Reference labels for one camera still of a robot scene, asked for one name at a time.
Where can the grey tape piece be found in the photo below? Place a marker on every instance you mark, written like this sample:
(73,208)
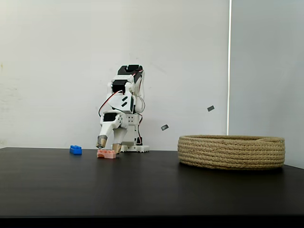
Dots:
(210,108)
(165,127)

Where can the blue lego block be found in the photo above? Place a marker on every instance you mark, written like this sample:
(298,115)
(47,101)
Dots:
(75,150)

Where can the white vertical wall trim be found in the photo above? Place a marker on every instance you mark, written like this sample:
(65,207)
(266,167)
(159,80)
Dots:
(229,71)

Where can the pink lego block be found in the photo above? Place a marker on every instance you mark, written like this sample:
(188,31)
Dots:
(108,154)

